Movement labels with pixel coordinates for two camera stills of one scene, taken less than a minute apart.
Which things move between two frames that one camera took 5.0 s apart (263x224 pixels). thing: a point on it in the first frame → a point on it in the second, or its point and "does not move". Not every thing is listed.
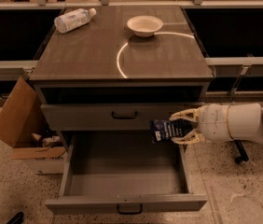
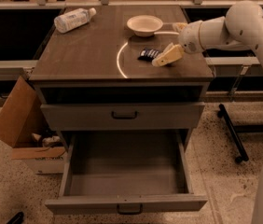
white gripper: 214,122 → 189,36
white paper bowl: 144,25 does not move
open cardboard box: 24,124 does not move
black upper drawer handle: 124,117 does not move
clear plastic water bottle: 73,20 does not move
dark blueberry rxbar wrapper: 163,131 → 147,54
